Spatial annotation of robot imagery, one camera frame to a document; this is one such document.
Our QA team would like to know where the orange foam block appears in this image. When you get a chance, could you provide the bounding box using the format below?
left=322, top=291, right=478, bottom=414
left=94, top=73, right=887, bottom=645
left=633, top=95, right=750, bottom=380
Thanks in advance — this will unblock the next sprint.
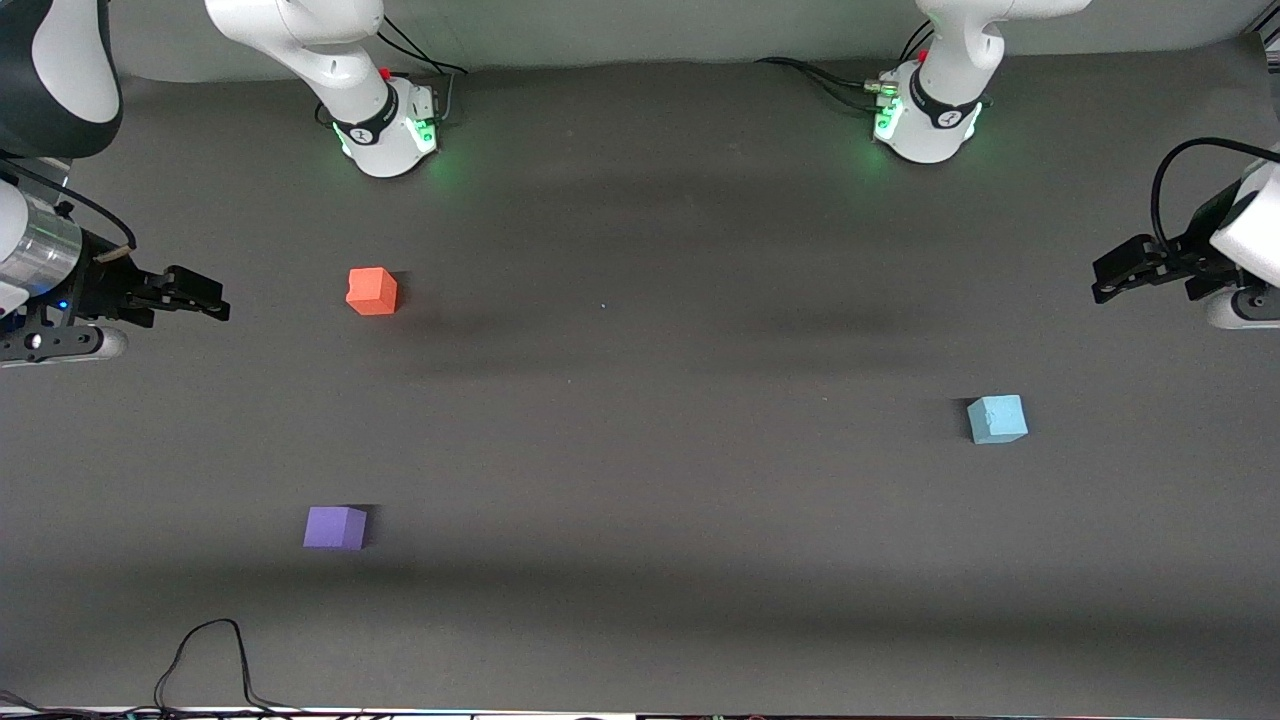
left=346, top=267, right=399, bottom=317

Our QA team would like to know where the light blue foam block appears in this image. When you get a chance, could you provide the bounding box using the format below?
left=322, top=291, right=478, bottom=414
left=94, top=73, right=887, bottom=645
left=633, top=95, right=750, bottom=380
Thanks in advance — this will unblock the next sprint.
left=966, top=394, right=1029, bottom=445

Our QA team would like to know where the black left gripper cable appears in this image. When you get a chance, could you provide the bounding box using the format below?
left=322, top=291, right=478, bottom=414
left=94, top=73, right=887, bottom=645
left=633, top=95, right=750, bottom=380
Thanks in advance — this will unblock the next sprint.
left=1150, top=137, right=1280, bottom=251

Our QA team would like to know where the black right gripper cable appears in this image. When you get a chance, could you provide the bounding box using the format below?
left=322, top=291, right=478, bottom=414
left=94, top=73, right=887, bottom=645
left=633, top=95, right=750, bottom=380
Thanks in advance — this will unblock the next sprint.
left=0, top=160, right=137, bottom=263

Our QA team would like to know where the thin black looped cable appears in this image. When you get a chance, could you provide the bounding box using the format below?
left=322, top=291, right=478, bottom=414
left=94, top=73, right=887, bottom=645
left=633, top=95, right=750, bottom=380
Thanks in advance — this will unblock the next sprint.
left=153, top=619, right=311, bottom=716

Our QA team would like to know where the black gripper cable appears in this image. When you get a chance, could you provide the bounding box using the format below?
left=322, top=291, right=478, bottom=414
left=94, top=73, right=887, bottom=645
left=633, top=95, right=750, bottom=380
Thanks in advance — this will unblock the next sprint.
left=1150, top=137, right=1280, bottom=251
left=0, top=160, right=137, bottom=263

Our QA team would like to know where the purple foam block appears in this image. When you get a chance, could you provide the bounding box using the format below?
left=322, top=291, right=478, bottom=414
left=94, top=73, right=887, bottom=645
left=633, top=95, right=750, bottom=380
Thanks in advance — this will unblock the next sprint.
left=303, top=506, right=369, bottom=551

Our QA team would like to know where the black right arm base cable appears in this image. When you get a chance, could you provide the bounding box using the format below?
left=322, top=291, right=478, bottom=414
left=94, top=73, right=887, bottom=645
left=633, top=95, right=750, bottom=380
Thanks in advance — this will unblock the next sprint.
left=380, top=16, right=469, bottom=75
left=375, top=30, right=459, bottom=125

